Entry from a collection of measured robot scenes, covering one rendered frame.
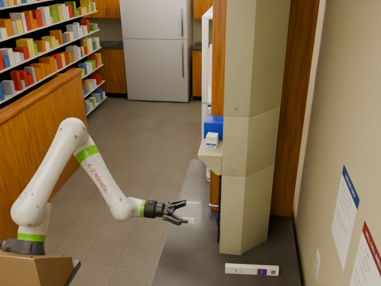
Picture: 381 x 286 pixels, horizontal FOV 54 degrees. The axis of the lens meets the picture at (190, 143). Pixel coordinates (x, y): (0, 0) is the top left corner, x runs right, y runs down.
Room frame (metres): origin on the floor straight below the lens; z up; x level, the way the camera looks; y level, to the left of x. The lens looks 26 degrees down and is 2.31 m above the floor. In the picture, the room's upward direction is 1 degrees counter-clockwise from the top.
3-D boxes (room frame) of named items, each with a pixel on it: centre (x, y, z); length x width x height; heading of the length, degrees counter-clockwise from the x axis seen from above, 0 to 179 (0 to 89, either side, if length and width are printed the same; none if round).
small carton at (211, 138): (1.63, -0.10, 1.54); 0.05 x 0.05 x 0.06; 75
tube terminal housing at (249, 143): (1.65, -0.29, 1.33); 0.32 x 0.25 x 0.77; 171
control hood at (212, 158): (1.68, -0.11, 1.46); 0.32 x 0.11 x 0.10; 171
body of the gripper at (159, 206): (1.61, 0.14, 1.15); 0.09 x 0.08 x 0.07; 81
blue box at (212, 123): (1.75, -0.12, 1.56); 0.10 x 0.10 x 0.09; 81
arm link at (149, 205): (1.62, 0.21, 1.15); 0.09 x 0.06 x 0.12; 171
